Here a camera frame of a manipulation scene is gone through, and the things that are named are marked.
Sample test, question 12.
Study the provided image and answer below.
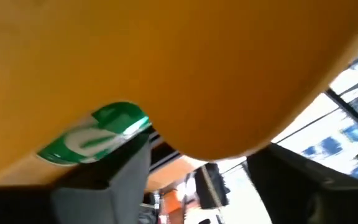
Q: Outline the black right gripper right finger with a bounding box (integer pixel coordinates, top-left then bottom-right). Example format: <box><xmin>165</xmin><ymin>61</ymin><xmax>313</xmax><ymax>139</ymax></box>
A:
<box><xmin>246</xmin><ymin>143</ymin><xmax>358</xmax><ymax>224</ymax></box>

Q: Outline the yellow plastic bin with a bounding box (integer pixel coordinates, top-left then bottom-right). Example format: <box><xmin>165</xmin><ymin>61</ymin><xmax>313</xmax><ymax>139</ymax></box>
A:
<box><xmin>0</xmin><ymin>0</ymin><xmax>358</xmax><ymax>187</ymax></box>

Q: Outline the green Sprite soda can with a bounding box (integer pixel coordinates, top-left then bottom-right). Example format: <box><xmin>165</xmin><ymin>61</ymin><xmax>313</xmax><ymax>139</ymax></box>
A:
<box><xmin>37</xmin><ymin>101</ymin><xmax>152</xmax><ymax>166</ymax></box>

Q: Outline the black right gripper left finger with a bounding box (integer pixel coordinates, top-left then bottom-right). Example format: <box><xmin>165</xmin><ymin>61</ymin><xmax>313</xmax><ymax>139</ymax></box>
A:
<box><xmin>0</xmin><ymin>127</ymin><xmax>153</xmax><ymax>224</ymax></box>

